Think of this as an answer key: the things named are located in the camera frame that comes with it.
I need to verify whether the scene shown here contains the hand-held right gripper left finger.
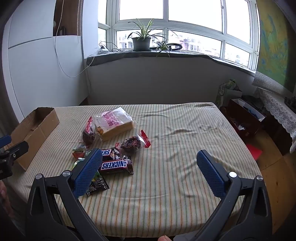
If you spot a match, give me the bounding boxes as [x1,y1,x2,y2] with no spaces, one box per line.
[25,148,109,241]

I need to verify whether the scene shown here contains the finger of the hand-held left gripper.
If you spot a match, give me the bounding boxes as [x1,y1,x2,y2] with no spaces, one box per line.
[3,141,29,161]
[0,135,12,148]

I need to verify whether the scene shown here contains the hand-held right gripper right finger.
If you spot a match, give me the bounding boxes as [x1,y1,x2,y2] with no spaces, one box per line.
[196,149,273,241]

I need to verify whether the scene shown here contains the green candy clear wrapper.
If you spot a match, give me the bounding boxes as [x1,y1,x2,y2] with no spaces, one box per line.
[73,159,85,171]

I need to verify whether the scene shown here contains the black snack packet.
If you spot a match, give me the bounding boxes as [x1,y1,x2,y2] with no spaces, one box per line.
[85,176,110,196]

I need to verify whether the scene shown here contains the cardboard box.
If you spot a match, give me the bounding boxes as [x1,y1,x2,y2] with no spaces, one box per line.
[3,107,60,171]

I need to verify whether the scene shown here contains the red green candy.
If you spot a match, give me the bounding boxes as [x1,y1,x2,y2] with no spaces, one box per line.
[72,144,92,161]

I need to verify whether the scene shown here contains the large brown chocolate bar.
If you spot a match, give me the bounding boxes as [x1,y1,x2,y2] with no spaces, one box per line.
[98,155,135,175]

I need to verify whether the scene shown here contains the small brown chocolate bar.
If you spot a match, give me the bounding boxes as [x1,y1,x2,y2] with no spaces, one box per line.
[100,142,122,161]

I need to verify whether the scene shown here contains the dark cake packet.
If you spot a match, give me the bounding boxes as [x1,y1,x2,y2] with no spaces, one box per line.
[120,129,152,154]
[80,116,97,147]

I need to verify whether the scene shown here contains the sliced bread package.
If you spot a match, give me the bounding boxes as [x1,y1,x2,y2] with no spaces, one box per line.
[94,107,136,142]

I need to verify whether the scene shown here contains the person's left hand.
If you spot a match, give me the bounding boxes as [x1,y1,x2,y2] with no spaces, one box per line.
[0,182,8,204]

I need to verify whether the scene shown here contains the red paper sheet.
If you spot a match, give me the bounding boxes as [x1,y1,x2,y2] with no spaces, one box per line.
[245,143,263,161]

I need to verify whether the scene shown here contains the dark red box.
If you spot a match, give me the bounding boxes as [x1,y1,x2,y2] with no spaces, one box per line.
[228,98,266,140]

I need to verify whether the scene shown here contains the white cabinet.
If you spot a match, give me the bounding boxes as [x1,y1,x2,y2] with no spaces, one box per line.
[2,0,90,121]

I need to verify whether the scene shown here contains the green carton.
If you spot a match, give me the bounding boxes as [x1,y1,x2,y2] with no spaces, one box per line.
[215,79,243,108]

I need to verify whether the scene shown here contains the white lace cloth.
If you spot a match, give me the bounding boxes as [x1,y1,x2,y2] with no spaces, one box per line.
[257,88,296,154]

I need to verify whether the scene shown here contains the grey patterned cloth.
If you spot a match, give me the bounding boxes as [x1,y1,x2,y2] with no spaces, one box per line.
[252,71,296,98]

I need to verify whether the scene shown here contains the grey window sill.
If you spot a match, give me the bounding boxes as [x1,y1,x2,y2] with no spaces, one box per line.
[86,50,257,77]

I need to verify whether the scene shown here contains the small trailing plant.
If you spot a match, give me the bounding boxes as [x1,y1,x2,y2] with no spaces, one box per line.
[154,40,173,58]

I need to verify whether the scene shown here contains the brown wooden niche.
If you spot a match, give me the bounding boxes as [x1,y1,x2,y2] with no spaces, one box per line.
[53,0,83,37]

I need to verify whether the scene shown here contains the potted spider plant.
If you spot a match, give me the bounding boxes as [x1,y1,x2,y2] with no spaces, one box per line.
[127,19,178,52]

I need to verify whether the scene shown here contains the white framed window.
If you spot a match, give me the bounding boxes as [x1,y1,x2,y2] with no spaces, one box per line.
[98,0,260,71]

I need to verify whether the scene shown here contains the white cable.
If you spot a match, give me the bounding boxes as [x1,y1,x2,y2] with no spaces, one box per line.
[54,0,96,78]

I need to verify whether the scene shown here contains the black cables on sill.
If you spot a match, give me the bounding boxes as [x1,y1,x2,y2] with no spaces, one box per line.
[99,41,135,54]

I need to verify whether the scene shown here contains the black ring lamp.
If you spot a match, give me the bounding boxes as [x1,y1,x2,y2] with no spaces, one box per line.
[150,43,184,51]

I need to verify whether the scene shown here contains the wall map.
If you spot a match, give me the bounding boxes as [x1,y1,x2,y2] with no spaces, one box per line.
[255,0,296,91]

